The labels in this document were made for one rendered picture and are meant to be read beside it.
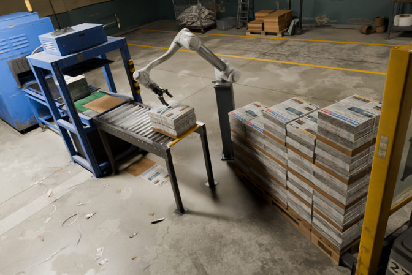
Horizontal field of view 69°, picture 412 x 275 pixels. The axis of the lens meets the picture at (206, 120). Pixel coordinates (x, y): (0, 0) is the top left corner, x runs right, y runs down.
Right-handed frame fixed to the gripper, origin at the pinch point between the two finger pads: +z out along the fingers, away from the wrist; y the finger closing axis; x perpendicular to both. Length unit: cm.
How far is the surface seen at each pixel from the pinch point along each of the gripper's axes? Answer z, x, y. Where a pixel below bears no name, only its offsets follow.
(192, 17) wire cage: -442, -571, 305
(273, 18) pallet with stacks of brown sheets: -183, -596, 174
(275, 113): 86, -33, -39
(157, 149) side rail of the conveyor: 20.4, 30.6, 29.0
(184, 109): 14.0, -6.6, 2.8
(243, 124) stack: 62, -41, 5
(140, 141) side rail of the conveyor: -2, 31, 41
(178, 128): 23.2, 9.7, 10.7
